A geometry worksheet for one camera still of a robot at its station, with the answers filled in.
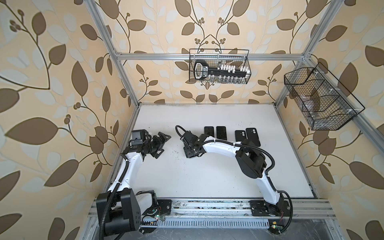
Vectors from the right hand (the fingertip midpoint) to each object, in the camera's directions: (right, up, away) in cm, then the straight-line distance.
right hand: (191, 152), depth 93 cm
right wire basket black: (+68, +29, -19) cm, 76 cm away
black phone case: (+43, +8, +11) cm, 45 cm away
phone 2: (+21, +11, +12) cm, 27 cm away
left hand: (-12, +9, -10) cm, 18 cm away
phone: (+13, +12, +12) cm, 21 cm away
